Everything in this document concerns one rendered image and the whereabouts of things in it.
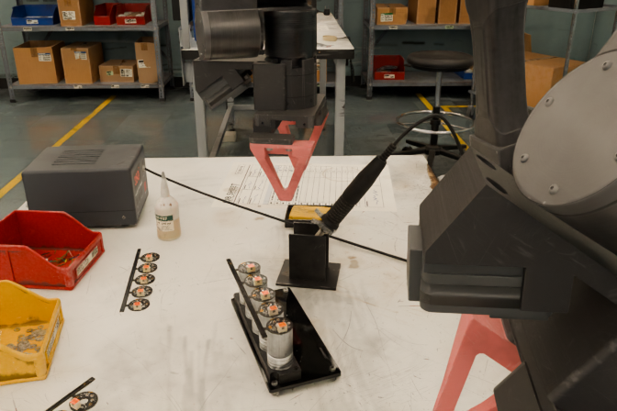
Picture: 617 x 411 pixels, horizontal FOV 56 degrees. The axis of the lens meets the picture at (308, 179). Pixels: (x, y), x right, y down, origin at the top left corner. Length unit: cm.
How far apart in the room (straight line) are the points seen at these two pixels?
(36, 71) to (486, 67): 452
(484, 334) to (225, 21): 40
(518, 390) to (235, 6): 46
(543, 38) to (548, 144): 532
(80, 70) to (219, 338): 438
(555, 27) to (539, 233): 534
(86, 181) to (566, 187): 76
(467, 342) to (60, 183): 68
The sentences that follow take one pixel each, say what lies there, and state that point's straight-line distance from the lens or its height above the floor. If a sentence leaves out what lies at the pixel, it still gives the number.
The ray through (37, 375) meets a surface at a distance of 64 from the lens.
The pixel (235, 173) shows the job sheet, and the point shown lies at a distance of 108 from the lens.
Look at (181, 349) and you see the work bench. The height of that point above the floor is 75.
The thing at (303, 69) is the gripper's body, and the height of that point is 102.
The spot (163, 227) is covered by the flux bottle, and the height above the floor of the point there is 77.
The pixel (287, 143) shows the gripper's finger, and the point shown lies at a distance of 60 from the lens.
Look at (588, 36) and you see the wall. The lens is 569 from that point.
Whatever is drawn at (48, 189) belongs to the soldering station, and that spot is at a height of 82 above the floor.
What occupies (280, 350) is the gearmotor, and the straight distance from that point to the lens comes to 56.
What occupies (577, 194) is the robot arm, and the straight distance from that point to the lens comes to 19.
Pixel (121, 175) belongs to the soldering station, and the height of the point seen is 84.
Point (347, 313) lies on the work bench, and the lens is 68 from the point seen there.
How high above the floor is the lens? 114
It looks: 22 degrees down
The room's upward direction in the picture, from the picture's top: straight up
